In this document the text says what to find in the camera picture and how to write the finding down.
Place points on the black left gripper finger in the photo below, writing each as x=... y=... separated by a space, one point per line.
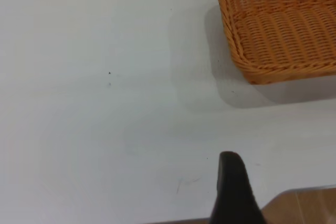
x=233 y=197

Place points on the orange woven wicker basket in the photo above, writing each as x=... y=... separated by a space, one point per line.
x=278 y=32

